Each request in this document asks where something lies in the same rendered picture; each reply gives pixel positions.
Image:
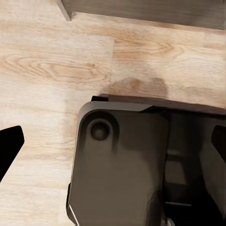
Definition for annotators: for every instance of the dishwasher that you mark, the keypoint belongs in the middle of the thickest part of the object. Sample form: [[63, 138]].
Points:
[[199, 13]]

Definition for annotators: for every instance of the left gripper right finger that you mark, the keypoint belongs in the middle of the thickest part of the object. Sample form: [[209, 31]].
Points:
[[218, 139]]

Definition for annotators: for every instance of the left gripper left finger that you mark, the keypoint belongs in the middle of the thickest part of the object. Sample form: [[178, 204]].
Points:
[[11, 141]]

